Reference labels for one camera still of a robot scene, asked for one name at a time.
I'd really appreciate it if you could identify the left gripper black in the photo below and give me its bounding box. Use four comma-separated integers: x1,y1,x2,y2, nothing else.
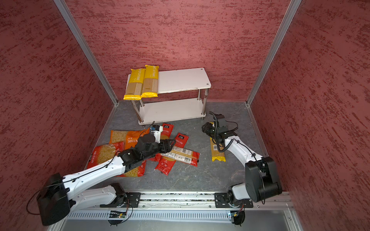
141,138,176,160

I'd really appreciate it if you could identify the yellow spaghetti bag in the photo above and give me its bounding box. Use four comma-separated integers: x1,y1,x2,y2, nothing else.
141,65,159,98
210,138,226,162
123,68,145,101

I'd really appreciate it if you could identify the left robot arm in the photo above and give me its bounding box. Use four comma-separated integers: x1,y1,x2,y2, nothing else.
36,134,176,226

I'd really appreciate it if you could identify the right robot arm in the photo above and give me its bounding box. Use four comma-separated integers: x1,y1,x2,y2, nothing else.
202,111,283,204

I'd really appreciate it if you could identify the white two-tier shelf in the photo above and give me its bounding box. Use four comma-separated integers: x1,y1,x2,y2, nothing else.
132,67,212,125

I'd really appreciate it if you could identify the clear labelled spaghetti bag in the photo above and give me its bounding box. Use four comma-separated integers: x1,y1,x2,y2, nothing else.
161,146,200,167

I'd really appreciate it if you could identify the red spaghetti bag left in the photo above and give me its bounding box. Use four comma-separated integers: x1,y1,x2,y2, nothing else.
149,123,174,162

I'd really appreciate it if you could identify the red spaghetti bag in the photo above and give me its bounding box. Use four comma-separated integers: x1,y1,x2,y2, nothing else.
155,133,189,176
149,123,174,162

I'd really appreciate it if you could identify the red spaghetti bag right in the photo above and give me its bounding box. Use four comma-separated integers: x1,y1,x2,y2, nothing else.
155,133,189,176

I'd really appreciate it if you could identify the red macaroni bag large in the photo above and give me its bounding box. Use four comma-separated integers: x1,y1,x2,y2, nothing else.
119,161,146,177

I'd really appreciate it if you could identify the orange pastatime macaroni bag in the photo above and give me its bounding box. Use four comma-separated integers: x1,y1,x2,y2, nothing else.
109,129,149,150

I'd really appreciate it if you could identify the red macaroni bag small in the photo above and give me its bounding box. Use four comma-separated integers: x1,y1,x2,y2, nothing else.
87,141,125,168

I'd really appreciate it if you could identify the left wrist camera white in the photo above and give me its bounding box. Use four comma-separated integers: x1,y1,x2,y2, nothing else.
149,125,163,143

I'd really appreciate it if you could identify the aluminium rail front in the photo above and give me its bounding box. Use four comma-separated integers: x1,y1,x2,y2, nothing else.
59,190,294,211

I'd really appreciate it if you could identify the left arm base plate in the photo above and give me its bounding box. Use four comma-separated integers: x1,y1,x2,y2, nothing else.
100,193,141,208

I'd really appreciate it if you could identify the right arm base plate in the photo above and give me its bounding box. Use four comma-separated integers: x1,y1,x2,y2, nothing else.
214,192,253,209

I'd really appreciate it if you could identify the right corner aluminium post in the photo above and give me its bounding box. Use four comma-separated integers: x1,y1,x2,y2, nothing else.
246,0,302,107

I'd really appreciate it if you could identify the corner aluminium post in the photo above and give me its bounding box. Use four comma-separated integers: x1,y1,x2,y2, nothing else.
54,0,119,106
246,0,302,107

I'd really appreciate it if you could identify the left corner aluminium post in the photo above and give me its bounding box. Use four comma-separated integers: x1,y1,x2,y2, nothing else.
54,0,119,106

